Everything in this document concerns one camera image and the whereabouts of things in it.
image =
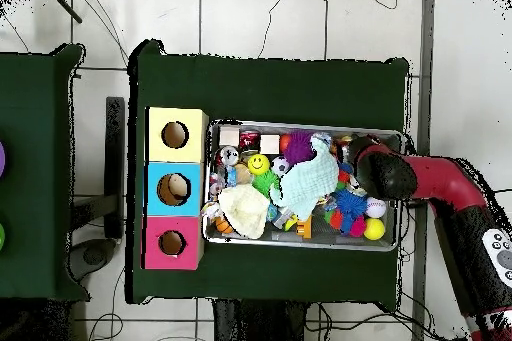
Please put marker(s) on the mint green cloth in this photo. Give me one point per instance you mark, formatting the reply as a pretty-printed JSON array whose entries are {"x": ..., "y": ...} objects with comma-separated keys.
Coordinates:
[{"x": 312, "y": 181}]

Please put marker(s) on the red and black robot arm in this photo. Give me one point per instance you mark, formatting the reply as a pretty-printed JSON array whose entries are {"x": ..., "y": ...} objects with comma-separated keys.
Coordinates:
[{"x": 440, "y": 181}]

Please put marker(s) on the metal mesh bin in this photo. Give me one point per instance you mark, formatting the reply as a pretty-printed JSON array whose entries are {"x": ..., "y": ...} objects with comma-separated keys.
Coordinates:
[{"x": 348, "y": 239}]

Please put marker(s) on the yellow smiley ball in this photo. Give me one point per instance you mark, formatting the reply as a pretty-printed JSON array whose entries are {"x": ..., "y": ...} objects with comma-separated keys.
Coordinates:
[{"x": 258, "y": 165}]

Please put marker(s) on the green spiky ball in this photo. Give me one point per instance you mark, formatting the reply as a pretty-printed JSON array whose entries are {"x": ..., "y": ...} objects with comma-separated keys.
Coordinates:
[{"x": 264, "y": 183}]

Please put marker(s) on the small soccer ball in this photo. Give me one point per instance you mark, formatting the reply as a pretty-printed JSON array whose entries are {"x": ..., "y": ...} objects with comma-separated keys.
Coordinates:
[{"x": 280, "y": 166}]

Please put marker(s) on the plain wooden cube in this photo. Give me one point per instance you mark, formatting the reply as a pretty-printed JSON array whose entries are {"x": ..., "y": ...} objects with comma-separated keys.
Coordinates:
[
  {"x": 230, "y": 136},
  {"x": 270, "y": 144}
]

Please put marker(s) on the cream yellow cloth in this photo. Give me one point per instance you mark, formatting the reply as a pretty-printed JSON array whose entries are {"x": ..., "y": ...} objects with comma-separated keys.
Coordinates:
[{"x": 244, "y": 209}]

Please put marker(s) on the purple spiky ball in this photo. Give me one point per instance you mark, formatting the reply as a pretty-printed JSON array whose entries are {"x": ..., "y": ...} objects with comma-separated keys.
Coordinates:
[{"x": 298, "y": 148}]

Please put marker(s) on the dark green table cloth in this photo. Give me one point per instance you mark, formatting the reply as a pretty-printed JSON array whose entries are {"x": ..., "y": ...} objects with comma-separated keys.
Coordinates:
[{"x": 260, "y": 89}]

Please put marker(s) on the blue puffer ball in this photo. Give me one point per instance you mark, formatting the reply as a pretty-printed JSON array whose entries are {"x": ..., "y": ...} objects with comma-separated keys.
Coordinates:
[{"x": 350, "y": 205}]

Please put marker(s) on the white baseball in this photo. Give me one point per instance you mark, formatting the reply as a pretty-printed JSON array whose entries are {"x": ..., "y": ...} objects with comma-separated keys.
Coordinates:
[{"x": 376, "y": 208}]

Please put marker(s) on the black upright panel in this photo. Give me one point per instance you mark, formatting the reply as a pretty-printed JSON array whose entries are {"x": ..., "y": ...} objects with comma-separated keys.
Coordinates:
[{"x": 114, "y": 157}]

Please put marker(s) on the grey floor stand base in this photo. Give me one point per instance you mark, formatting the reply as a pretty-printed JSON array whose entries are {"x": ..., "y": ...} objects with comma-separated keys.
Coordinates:
[{"x": 94, "y": 255}]

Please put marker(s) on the green cloth side table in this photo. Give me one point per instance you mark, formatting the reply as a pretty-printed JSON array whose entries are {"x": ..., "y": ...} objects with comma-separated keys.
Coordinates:
[{"x": 32, "y": 177}]

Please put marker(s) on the purple round object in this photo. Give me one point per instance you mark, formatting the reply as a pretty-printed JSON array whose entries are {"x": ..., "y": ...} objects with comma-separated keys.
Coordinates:
[{"x": 1, "y": 159}]

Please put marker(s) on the dark slanted rod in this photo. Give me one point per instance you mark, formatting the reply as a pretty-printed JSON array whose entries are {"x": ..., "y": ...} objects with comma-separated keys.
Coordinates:
[{"x": 62, "y": 3}]

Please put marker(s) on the green round object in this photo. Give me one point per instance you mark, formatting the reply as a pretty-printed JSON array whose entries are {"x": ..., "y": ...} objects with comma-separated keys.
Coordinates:
[{"x": 1, "y": 237}]

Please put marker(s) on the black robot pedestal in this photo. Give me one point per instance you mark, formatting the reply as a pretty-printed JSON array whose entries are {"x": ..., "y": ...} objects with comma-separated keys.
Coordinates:
[{"x": 256, "y": 321}]

